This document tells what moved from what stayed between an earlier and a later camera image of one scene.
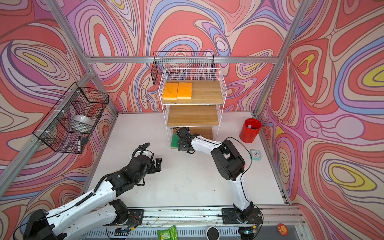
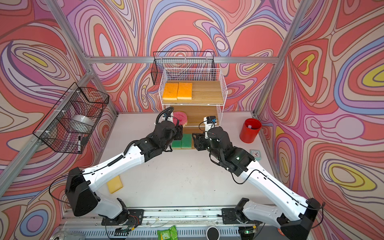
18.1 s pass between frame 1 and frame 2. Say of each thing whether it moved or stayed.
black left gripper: moved
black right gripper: moved
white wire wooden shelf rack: stayed
